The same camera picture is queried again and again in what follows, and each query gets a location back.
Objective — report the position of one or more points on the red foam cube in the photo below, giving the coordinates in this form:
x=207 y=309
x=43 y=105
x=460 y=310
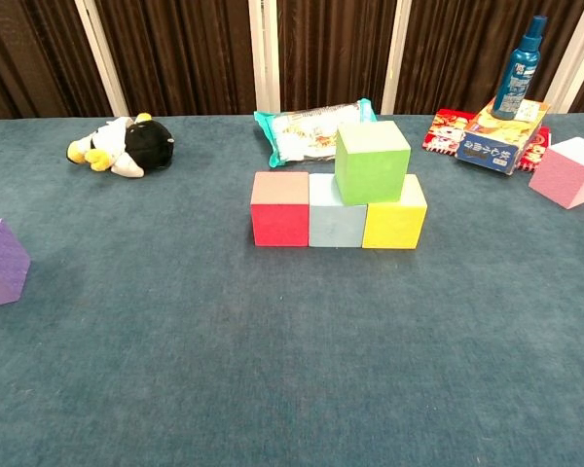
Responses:
x=280 y=224

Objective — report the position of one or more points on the yellow foam cube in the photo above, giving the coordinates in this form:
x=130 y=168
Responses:
x=391 y=226

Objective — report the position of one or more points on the green foam cube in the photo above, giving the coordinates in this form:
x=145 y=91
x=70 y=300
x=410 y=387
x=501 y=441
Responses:
x=370 y=170

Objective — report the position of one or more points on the light blue foam cube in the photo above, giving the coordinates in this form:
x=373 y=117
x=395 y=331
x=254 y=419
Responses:
x=336 y=226

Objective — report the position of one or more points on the teal white snack bag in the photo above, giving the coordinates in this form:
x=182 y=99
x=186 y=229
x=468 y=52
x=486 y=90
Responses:
x=302 y=133

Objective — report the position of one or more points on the teal felt table mat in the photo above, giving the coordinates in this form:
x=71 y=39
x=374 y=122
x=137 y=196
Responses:
x=292 y=350

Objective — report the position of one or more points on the black white plush penguin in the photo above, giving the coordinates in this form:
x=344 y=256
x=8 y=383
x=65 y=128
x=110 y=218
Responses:
x=141 y=146

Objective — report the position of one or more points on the red cartoon snack packet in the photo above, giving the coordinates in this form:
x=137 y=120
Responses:
x=443 y=131

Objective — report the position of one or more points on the yellow blue snack box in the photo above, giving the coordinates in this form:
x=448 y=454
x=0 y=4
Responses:
x=496 y=146

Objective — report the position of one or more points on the blue spray bottle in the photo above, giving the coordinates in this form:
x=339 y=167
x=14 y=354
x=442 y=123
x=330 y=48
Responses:
x=516 y=73

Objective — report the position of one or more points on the pink foam cube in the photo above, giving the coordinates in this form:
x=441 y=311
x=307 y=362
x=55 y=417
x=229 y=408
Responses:
x=569 y=170

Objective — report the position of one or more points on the purple foam cube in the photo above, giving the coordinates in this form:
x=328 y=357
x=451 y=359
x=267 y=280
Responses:
x=0 y=267

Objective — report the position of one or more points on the white screen frame post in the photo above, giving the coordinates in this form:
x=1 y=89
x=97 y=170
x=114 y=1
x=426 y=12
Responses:
x=572 y=53
x=396 y=53
x=264 y=53
x=99 y=53

